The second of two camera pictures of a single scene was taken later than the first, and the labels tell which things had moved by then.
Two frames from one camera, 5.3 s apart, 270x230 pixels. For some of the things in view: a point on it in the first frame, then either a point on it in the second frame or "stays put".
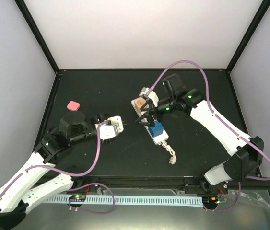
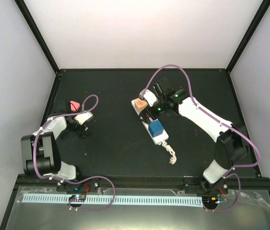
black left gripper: x=97 y=118 → x=81 y=136
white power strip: x=157 y=140 stays put
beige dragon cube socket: x=138 y=104 stays put
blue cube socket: x=157 y=130 stays put
